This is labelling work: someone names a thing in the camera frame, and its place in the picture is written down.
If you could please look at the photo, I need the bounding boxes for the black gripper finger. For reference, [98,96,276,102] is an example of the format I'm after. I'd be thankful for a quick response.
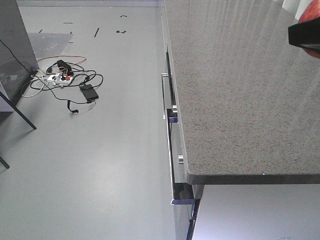
[288,19,320,53]

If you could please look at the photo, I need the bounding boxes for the red yellow apple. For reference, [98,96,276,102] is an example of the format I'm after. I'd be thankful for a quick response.
[298,0,320,59]

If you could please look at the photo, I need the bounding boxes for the grey stone countertop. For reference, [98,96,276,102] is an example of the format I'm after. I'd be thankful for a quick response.
[164,0,320,185]

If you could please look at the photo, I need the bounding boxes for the black power adapter brick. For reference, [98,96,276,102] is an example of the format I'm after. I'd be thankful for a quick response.
[80,84,99,103]

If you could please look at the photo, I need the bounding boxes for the white power strip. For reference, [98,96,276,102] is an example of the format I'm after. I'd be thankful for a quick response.
[51,74,74,86]

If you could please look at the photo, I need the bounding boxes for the dark grey island panel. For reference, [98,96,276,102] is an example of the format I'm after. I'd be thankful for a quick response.
[0,0,38,105]

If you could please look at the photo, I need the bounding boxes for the dark drawer with steel handle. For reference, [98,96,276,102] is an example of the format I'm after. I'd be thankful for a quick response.
[161,50,179,123]

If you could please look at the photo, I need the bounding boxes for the orange cable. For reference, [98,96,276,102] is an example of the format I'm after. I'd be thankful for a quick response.
[36,54,87,66]

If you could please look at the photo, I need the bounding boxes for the black cable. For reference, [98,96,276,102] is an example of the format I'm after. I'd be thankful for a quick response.
[0,39,104,115]

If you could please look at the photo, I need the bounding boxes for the white cable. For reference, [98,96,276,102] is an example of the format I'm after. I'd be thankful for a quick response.
[20,74,57,98]

